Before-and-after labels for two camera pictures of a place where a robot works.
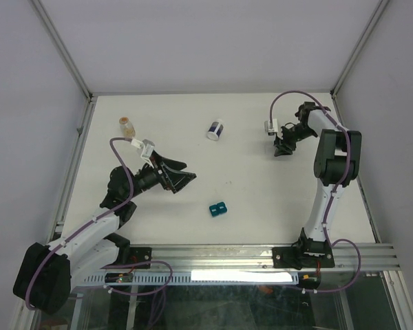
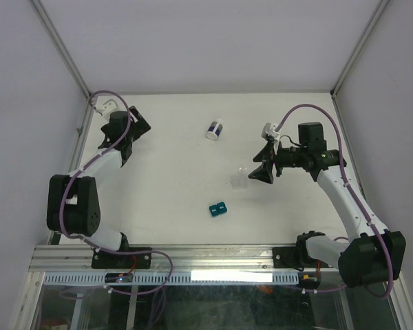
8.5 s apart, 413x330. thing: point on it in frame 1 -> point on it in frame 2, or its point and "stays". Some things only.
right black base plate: x=305 y=253 stays
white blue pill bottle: x=215 y=130 stays
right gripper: x=282 y=148 -> x=266 y=156
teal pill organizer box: x=217 y=209 stays
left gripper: x=171 y=179 -> x=140 y=126
